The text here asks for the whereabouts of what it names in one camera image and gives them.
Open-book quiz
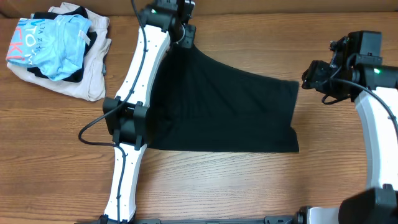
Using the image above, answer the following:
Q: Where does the black t-shirt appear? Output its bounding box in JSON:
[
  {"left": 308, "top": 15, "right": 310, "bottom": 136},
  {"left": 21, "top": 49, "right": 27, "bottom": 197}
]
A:
[{"left": 147, "top": 47, "right": 299, "bottom": 153}]

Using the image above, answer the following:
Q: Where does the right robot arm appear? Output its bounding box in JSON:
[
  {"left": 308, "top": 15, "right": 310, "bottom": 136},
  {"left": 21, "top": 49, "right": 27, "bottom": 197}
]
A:
[{"left": 292, "top": 30, "right": 397, "bottom": 223}]

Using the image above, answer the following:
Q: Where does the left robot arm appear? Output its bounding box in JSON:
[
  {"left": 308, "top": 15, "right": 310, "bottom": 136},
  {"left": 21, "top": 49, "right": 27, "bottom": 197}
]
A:
[{"left": 98, "top": 0, "right": 196, "bottom": 223}]

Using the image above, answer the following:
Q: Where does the black folded garment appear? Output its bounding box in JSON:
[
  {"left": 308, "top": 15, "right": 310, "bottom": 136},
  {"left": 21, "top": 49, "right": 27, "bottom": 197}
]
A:
[{"left": 27, "top": 6, "right": 97, "bottom": 83}]

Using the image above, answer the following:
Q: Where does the beige folded garment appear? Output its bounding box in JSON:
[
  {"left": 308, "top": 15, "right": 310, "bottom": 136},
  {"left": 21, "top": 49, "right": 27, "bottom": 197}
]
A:
[{"left": 7, "top": 10, "right": 111, "bottom": 101}]

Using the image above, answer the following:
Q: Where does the light blue printed shirt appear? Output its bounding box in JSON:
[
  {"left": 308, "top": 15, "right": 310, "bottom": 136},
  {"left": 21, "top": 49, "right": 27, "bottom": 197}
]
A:
[{"left": 6, "top": 14, "right": 91, "bottom": 81}]

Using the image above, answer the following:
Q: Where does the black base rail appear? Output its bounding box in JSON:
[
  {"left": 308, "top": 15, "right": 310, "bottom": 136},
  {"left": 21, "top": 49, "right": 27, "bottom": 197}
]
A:
[{"left": 134, "top": 215, "right": 295, "bottom": 224}]

